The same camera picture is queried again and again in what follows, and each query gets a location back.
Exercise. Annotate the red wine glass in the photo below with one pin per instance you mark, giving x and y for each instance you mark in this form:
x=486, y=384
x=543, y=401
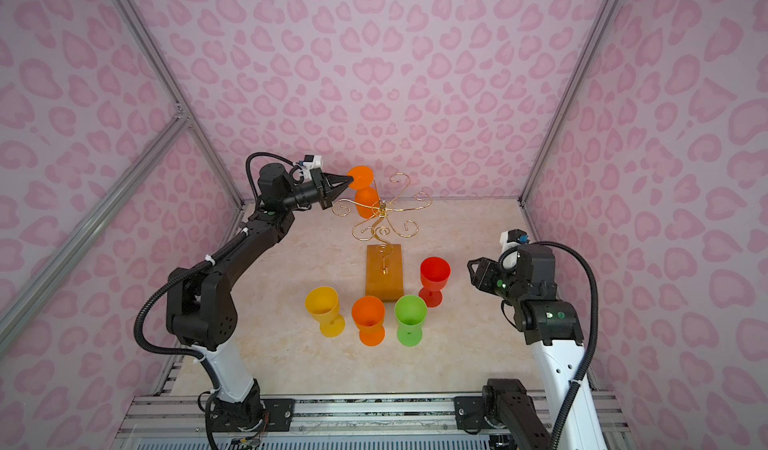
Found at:
x=434, y=273

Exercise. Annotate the green wine glass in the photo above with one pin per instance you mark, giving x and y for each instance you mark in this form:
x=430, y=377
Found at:
x=410, y=313

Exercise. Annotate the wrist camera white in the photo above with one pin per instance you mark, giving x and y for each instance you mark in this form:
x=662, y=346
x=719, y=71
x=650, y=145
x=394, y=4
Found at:
x=510, y=240
x=303, y=168

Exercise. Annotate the aluminium frame diagonal strut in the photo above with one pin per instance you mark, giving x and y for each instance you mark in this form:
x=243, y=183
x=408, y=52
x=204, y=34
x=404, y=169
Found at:
x=39, y=289

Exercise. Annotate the aluminium frame left post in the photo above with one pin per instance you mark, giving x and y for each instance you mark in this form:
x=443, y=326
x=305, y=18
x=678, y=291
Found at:
x=132, y=18

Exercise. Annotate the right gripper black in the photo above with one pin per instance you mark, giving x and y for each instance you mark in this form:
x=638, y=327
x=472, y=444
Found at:
x=483, y=277

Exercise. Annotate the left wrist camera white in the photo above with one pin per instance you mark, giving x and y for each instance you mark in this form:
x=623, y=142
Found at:
x=303, y=168

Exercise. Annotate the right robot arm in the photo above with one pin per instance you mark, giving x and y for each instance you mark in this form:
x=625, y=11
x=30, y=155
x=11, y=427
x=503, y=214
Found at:
x=523, y=277

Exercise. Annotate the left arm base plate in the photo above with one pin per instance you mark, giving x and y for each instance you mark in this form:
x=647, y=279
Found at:
x=279, y=414

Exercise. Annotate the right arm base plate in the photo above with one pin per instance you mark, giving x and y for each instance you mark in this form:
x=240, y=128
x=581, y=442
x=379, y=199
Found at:
x=472, y=414

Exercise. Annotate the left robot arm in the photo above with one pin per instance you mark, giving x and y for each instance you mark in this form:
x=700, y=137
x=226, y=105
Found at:
x=200, y=310

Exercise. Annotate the wooden rack base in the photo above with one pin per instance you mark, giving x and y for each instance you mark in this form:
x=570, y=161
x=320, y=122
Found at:
x=384, y=272

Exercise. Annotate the aluminium frame right post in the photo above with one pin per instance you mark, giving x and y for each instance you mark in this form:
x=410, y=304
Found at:
x=606, y=14

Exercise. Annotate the orange wine glass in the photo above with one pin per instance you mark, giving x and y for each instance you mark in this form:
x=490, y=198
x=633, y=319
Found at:
x=366, y=196
x=368, y=314

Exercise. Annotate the aluminium frame post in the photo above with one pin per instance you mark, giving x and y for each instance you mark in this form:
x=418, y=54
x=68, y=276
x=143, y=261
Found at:
x=606, y=14
x=132, y=18

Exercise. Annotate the gold wire glass rack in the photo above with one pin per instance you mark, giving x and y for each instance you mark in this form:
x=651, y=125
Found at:
x=380, y=225

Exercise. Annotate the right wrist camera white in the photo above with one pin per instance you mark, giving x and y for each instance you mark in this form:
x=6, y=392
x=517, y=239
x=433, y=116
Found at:
x=510, y=240

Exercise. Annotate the aluminium mounting rail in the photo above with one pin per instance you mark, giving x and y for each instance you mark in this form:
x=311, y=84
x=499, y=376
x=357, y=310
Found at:
x=341, y=421

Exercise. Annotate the yellow wine glass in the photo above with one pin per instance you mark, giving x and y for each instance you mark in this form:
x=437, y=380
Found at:
x=323, y=305

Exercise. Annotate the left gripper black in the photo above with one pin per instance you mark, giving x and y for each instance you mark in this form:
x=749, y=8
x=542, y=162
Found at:
x=321, y=184

